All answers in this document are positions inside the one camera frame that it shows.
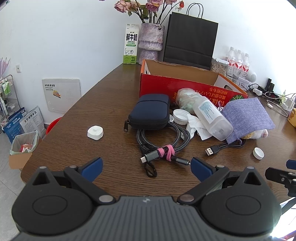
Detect small white bottle cap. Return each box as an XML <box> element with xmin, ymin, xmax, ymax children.
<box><xmin>252</xmin><ymin>147</ymin><xmax>264</xmax><ymax>160</ymax></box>

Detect white round speaker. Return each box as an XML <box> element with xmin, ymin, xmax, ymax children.
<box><xmin>246</xmin><ymin>70</ymin><xmax>257</xmax><ymax>83</ymax></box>

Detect white charging cable puck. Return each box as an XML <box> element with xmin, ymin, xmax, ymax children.
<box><xmin>266</xmin><ymin>100</ymin><xmax>289</xmax><ymax>118</ymax></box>

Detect large white jar lid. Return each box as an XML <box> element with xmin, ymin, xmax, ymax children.
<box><xmin>173</xmin><ymin>109</ymin><xmax>190</xmax><ymax>126</ymax></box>

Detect white tissue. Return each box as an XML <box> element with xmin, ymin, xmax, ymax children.
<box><xmin>186</xmin><ymin>114</ymin><xmax>212</xmax><ymax>141</ymax></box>

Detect white charger dock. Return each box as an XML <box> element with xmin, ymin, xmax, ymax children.
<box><xmin>87</xmin><ymin>126</ymin><xmax>104</xmax><ymax>141</ymax></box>

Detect purple fabric pouch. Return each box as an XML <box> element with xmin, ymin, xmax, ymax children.
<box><xmin>222</xmin><ymin>98</ymin><xmax>275</xmax><ymax>144</ymax></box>

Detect clear plastic bottle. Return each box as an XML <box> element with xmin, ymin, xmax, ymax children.
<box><xmin>192</xmin><ymin>93</ymin><xmax>233</xmax><ymax>141</ymax></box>

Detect red cardboard box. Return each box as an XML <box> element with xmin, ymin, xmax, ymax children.
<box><xmin>139</xmin><ymin>60</ymin><xmax>248</xmax><ymax>106</ymax></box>

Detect plastic bag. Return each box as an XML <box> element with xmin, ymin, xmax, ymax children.
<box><xmin>176</xmin><ymin>88</ymin><xmax>201</xmax><ymax>114</ymax></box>

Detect blue paper packages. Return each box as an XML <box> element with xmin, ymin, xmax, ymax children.
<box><xmin>3</xmin><ymin>106</ymin><xmax>46</xmax><ymax>143</ymax></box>

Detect water bottle middle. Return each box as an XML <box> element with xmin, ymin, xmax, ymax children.
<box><xmin>233</xmin><ymin>50</ymin><xmax>243</xmax><ymax>79</ymax></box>

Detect dried pink roses bouquet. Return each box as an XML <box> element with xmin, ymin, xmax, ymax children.
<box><xmin>114</xmin><ymin>0</ymin><xmax>185</xmax><ymax>25</ymax></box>

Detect navy zip pouch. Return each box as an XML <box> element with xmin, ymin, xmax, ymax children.
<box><xmin>124</xmin><ymin>94</ymin><xmax>170</xmax><ymax>132</ymax></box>

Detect seed storage jar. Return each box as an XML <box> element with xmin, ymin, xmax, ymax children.
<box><xmin>210</xmin><ymin>57</ymin><xmax>229</xmax><ymax>76</ymax></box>

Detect water bottle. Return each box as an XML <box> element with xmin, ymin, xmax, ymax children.
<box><xmin>226</xmin><ymin>47</ymin><xmax>235</xmax><ymax>77</ymax></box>
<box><xmin>241</xmin><ymin>53</ymin><xmax>250</xmax><ymax>77</ymax></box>
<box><xmin>233</xmin><ymin>50</ymin><xmax>243</xmax><ymax>79</ymax></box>

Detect braided black cable coil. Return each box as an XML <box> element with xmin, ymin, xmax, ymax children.
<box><xmin>136</xmin><ymin>122</ymin><xmax>192</xmax><ymax>178</ymax></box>

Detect black usb cable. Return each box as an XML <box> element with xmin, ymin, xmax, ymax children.
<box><xmin>205</xmin><ymin>138</ymin><xmax>247</xmax><ymax>158</ymax></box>

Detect milk carton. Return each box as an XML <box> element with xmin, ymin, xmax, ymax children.
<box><xmin>123</xmin><ymin>24</ymin><xmax>139</xmax><ymax>64</ymax></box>

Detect yellow white plush toy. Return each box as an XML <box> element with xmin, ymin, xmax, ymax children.
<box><xmin>242</xmin><ymin>129</ymin><xmax>268</xmax><ymax>140</ymax></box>

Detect water bottle right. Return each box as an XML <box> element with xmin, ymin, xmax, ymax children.
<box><xmin>241</xmin><ymin>53</ymin><xmax>250</xmax><ymax>77</ymax></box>

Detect cardboard trash box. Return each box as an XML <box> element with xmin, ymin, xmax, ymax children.
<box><xmin>9</xmin><ymin>131</ymin><xmax>42</xmax><ymax>169</ymax></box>

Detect red bucket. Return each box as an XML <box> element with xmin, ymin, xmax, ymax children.
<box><xmin>46</xmin><ymin>117</ymin><xmax>61</xmax><ymax>135</ymax></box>

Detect water bottle left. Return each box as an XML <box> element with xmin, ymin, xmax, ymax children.
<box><xmin>226</xmin><ymin>47</ymin><xmax>235</xmax><ymax>77</ymax></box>

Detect white power adapter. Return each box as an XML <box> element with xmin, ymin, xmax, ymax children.
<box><xmin>281</xmin><ymin>98</ymin><xmax>295</xmax><ymax>112</ymax></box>

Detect metal wire rack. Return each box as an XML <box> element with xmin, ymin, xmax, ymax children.
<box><xmin>1</xmin><ymin>74</ymin><xmax>21</xmax><ymax>130</ymax></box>

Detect black paper bag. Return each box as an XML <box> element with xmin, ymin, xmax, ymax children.
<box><xmin>163</xmin><ymin>3</ymin><xmax>218</xmax><ymax>70</ymax></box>

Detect purple ceramic vase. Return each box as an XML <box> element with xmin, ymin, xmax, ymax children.
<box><xmin>138</xmin><ymin>23</ymin><xmax>165</xmax><ymax>65</ymax></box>

